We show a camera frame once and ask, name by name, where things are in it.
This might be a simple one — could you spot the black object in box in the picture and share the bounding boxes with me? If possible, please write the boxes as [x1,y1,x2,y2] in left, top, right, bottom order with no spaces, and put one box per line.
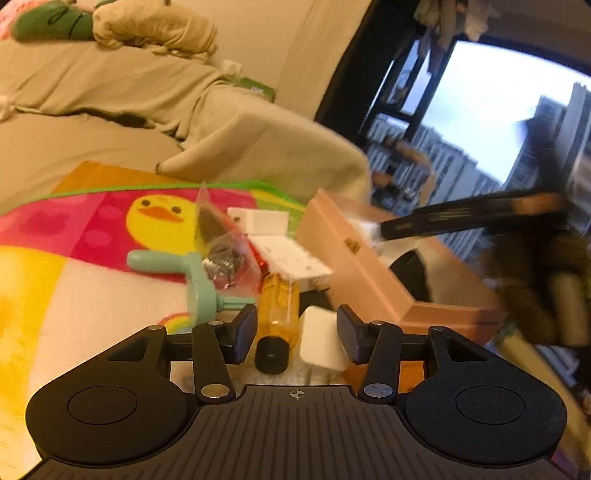
[388,251,435,303]

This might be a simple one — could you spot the clear bag of screws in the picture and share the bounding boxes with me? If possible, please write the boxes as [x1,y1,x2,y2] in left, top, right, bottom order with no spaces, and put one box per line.
[194,182,264,291]

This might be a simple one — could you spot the amber handle screwdriver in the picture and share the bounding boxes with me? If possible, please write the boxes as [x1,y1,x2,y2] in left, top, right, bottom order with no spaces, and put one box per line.
[254,272,302,374]

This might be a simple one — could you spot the dark curtain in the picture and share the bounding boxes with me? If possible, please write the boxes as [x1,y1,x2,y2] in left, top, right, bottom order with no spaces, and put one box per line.
[316,0,419,153]

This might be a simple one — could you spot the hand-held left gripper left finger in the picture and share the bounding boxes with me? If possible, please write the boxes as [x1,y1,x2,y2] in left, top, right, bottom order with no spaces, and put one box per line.
[106,304,258,404]

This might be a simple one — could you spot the white small box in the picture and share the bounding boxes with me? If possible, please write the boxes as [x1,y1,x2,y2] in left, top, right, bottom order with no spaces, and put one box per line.
[226,207,293,235]

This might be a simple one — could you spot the white printed card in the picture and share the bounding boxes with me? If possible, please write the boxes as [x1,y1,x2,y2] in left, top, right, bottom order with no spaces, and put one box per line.
[248,232,334,283]

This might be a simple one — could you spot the green plush toy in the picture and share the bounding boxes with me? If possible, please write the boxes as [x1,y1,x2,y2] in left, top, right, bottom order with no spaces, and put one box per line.
[11,0,95,42]

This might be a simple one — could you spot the colourful printed mat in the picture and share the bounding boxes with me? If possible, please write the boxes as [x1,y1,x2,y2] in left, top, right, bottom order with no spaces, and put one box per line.
[0,161,370,467]

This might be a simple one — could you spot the pink cardboard box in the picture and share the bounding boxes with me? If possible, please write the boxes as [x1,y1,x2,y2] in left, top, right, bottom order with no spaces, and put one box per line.
[295,188,509,347]

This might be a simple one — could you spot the green box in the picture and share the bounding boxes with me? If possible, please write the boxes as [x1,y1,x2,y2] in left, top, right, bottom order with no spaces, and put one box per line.
[233,76,277,102]

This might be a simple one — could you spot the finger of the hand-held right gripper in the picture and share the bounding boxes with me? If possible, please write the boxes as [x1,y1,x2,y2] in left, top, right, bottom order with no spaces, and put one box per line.
[378,206,570,241]
[410,191,570,219]

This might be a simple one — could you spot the pink plush toy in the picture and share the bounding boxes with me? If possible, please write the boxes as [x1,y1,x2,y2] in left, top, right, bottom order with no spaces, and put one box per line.
[0,9,19,40]

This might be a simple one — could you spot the beige cushion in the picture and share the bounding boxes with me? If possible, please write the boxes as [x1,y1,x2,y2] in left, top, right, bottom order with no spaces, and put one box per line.
[92,2,219,61]

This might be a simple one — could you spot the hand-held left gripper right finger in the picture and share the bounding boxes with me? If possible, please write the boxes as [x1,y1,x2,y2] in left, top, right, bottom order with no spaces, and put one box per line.
[336,305,490,407]

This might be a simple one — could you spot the beige covered sofa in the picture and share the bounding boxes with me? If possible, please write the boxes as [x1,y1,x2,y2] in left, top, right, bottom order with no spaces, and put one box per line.
[0,0,372,204]

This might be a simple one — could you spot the white charger cube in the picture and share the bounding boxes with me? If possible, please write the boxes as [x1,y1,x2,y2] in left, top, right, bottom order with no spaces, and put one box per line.
[298,307,349,372]

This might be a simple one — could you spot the white small item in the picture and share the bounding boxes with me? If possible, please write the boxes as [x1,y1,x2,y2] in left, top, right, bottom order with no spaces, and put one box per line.
[348,217,384,246]

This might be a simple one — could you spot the hanging clothes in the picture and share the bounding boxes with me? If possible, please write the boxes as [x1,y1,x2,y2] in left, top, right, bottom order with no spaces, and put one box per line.
[413,0,502,51]

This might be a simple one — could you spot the window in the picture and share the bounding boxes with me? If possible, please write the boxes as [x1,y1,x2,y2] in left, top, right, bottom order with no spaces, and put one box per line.
[360,37,591,250]

